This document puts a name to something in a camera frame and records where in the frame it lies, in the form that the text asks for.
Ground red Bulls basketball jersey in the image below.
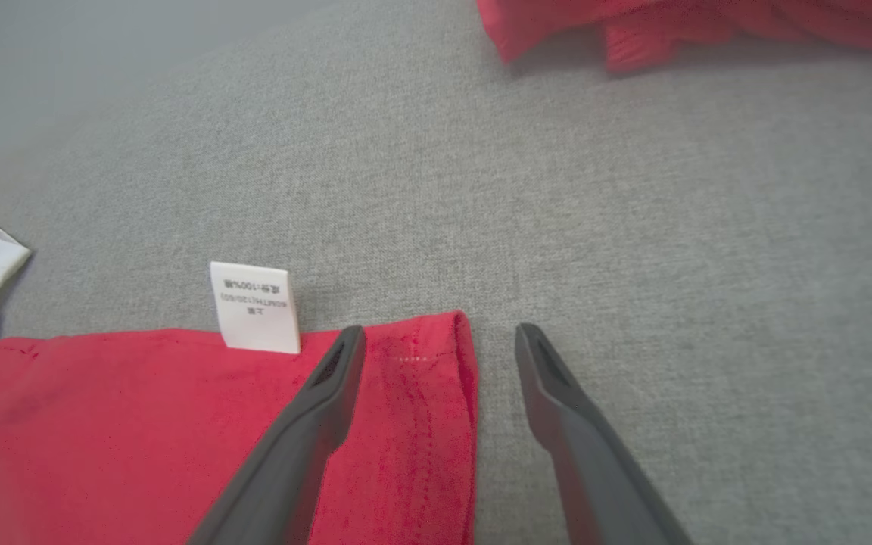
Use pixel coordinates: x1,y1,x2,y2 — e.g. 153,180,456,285
0,204,480,545

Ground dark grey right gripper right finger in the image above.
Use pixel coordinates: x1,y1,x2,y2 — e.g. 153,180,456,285
514,323,694,545

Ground red shorts with white band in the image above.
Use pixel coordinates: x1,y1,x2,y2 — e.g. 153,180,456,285
476,0,872,74

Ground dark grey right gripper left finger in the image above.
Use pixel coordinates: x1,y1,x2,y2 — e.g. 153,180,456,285
186,325,367,545

